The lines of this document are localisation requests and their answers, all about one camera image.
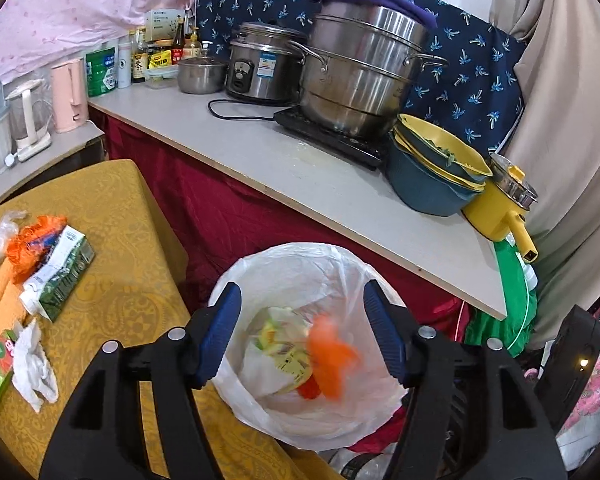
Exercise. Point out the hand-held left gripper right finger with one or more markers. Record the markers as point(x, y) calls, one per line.
point(382, 330)

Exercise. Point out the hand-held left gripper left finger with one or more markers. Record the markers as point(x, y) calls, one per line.
point(222, 330)

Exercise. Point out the plain orange plastic bag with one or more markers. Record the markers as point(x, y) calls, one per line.
point(330, 350)

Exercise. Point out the waste bin with white liner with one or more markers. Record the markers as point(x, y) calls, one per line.
point(290, 275)

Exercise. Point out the white tissue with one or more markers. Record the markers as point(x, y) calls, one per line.
point(35, 365)

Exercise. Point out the yellow knitted cloth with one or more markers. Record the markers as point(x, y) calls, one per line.
point(7, 310)

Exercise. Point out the printed orange plastic bag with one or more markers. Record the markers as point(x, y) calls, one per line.
point(25, 242)

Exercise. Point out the orange foam net sheet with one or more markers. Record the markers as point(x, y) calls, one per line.
point(0, 280)

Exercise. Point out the yellow green snack wrapper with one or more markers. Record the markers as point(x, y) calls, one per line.
point(280, 355)

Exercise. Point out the green plastic bag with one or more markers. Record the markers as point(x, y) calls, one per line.
point(510, 300)

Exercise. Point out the yellow patterned tablecloth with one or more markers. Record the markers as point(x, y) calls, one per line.
point(130, 260)

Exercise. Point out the dark red cloth skirt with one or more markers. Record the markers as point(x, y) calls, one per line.
point(215, 210)

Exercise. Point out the clear plastic bottle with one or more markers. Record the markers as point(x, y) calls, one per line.
point(365, 465)

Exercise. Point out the blue plastic basin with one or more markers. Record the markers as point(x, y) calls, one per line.
point(425, 190)

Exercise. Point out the yellow electric pot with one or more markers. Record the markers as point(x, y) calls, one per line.
point(490, 210)

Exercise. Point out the black induction cooker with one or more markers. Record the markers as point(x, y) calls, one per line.
point(325, 142)

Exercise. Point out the stacked blue yellow basins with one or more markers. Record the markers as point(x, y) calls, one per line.
point(430, 135)

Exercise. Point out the beige curtain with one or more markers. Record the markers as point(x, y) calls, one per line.
point(570, 110)

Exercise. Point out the small steel pot with lid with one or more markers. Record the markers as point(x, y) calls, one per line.
point(200, 77)

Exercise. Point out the large steel steamer pot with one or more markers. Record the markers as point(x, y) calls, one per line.
point(360, 75)

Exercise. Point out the clear food container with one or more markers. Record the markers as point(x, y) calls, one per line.
point(161, 76)

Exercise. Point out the steel rice cooker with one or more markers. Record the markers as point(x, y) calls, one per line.
point(265, 70)

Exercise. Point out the white power plug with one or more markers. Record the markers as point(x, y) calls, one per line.
point(11, 160)

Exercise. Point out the navy leaf print cloth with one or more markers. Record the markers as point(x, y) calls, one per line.
point(480, 75)

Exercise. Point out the pink electric kettle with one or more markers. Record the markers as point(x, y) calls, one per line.
point(67, 100)

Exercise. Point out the dark sauce bottle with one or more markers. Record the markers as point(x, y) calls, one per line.
point(139, 62)

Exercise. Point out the white bottle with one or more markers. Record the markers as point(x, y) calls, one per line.
point(124, 65)

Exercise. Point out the green white paper box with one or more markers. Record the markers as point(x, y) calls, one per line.
point(100, 75)

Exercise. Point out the white glass kettle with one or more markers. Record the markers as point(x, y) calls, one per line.
point(27, 115)

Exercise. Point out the white carton box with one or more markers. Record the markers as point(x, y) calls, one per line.
point(162, 25)

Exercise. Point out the pink dotted curtain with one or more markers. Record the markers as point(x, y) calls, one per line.
point(80, 5)

